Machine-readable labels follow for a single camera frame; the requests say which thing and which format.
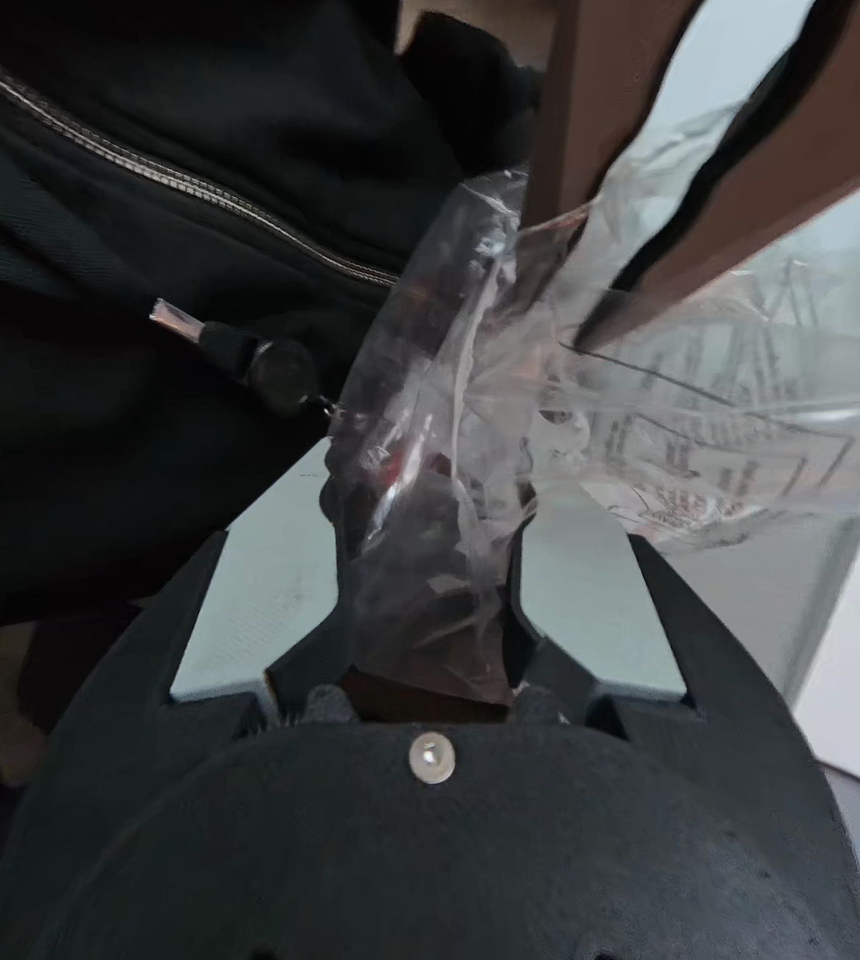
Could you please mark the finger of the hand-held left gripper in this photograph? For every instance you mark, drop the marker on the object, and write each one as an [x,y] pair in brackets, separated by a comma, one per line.
[812,150]
[602,90]

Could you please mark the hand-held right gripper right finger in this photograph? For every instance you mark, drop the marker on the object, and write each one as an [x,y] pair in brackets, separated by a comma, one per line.
[602,600]

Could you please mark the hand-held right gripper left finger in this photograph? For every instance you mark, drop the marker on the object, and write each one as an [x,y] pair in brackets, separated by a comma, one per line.
[265,585]

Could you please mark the clear plastic bag of parts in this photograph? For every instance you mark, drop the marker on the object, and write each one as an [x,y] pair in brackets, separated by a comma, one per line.
[490,405]

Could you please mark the black badge reel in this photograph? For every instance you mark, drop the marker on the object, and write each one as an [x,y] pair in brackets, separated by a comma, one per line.
[272,367]

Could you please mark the black zip jacket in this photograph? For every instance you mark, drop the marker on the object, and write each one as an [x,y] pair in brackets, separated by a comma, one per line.
[137,375]

